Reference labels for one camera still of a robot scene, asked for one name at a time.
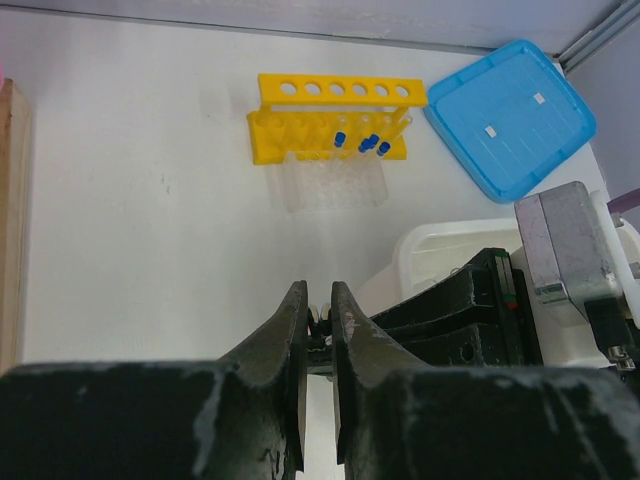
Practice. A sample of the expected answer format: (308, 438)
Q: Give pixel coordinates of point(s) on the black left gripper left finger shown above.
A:
(241, 416)

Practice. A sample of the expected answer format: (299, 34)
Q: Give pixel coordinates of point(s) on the clear plastic tube rack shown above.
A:
(329, 184)

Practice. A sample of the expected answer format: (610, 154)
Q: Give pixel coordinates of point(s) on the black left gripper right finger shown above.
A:
(398, 417)

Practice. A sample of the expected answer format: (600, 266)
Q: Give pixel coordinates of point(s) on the metal crucible tongs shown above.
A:
(319, 327)

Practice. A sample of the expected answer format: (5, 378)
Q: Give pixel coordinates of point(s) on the wooden clothes rack frame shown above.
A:
(16, 125)

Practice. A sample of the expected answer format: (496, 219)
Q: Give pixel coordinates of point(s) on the blue plastic bin lid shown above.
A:
(510, 119)

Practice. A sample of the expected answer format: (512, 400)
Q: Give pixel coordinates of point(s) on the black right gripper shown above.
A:
(461, 300)

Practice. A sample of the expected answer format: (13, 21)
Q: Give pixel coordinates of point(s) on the white plastic storage bin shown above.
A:
(428, 254)

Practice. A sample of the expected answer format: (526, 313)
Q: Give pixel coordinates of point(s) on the blue capped test tube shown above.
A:
(339, 139)

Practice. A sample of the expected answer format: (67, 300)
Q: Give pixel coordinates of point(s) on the aluminium frame post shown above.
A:
(617, 22)

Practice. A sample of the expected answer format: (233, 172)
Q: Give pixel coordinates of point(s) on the yellow test tube rack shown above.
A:
(301, 113)

